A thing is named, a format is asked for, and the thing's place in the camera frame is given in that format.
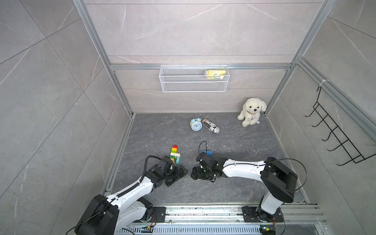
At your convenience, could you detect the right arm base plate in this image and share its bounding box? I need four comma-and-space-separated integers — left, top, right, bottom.
241, 206, 284, 223

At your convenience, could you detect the yellow sponge in basket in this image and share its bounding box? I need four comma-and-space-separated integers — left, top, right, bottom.
204, 70, 227, 80

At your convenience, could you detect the blue alarm clock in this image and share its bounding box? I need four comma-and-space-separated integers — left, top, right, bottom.
190, 117, 203, 131

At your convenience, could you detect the cream long lego brick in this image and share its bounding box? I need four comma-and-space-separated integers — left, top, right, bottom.
170, 153, 180, 159

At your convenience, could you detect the white wire mesh basket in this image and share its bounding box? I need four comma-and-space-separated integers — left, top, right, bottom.
159, 65, 230, 93

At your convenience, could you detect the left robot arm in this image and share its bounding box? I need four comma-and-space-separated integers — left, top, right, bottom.
66, 155, 188, 235

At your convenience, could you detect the blue long lego brick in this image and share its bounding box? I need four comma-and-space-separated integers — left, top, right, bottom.
203, 150, 213, 157

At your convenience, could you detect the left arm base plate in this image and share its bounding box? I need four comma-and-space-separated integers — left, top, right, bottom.
142, 207, 166, 223

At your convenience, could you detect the aluminium mounting rail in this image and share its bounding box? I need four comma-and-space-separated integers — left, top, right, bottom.
124, 204, 326, 229

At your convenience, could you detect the white plush dog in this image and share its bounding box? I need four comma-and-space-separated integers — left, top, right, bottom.
237, 98, 267, 127

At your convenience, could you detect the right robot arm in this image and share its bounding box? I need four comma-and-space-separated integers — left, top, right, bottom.
191, 152, 298, 223

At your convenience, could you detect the black wire hook rack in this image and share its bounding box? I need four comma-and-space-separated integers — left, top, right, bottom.
305, 86, 376, 166

